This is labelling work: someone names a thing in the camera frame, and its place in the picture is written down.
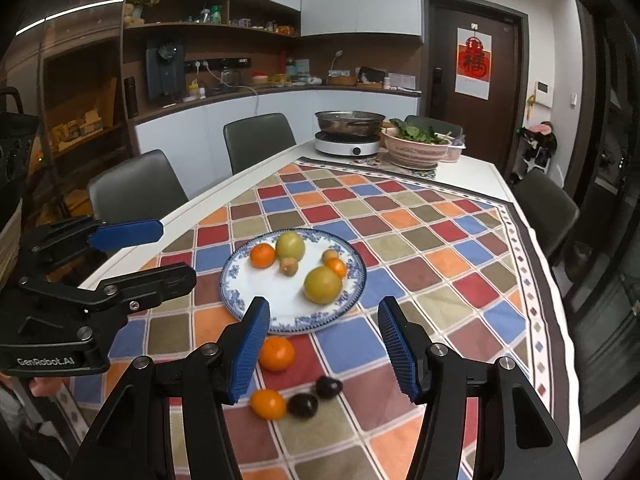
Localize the green leafy vegetables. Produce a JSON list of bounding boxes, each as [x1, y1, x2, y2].
[[389, 118, 453, 145]]

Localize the black wall water dispenser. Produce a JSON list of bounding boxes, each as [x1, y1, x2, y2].
[[145, 37, 187, 101]]

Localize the red wall calendar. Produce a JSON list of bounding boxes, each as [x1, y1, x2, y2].
[[455, 27, 494, 102]]

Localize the black stroller with pink toy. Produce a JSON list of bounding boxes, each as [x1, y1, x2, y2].
[[517, 121, 558, 168]]

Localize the yellow green pear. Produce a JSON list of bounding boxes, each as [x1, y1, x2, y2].
[[275, 230, 307, 262], [303, 266, 344, 305]]

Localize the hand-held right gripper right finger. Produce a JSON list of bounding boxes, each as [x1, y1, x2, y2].
[[377, 296, 583, 480]]

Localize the dark brown door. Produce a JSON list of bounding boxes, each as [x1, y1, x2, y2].
[[422, 0, 530, 173]]

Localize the round pink basket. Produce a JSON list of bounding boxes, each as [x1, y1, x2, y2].
[[381, 127, 453, 169]]

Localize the colourful checked tablecloth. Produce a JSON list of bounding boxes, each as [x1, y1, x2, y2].
[[70, 156, 568, 480]]

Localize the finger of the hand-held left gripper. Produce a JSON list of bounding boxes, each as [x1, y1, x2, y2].
[[17, 262, 198, 343], [20, 216, 165, 272]]

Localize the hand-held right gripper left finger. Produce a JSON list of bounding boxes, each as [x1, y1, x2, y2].
[[75, 296, 272, 480]]

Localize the black wall power strip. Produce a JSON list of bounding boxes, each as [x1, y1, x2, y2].
[[184, 58, 251, 73]]

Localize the blue rimmed white plate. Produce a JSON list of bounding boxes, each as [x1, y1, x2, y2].
[[220, 229, 367, 336]]

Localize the sliding glass door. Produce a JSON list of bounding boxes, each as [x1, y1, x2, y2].
[[575, 0, 640, 441]]

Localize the white lower cabinets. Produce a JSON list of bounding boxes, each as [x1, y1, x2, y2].
[[132, 87, 421, 181]]

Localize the patterned placemat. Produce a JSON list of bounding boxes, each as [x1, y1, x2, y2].
[[295, 155, 437, 179]]

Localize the dark purple plum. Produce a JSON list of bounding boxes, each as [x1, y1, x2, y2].
[[315, 376, 344, 400], [288, 393, 320, 419]]

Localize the person's left hand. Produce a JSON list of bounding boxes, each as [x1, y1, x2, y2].
[[27, 375, 68, 400]]

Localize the white induction cooker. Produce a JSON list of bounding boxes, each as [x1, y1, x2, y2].
[[314, 131, 386, 157]]

